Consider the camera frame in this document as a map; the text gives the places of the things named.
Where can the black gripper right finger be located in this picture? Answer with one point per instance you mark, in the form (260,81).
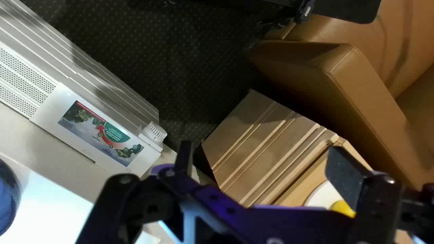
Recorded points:
(377,203)

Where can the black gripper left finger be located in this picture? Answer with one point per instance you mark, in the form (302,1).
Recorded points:
(115,203)

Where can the black bowl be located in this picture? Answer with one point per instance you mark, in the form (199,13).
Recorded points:
(5,194)

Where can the yellow ball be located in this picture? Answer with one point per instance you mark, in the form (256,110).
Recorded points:
(342,209)

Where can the white round plate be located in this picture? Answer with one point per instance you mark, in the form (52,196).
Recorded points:
(323,194)

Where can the light wooden nightstand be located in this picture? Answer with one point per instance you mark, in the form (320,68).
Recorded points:
(266,149)

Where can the brown leather armchair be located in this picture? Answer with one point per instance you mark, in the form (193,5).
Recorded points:
(353,81)

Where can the white wall radiator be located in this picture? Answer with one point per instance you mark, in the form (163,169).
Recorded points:
(58,68)

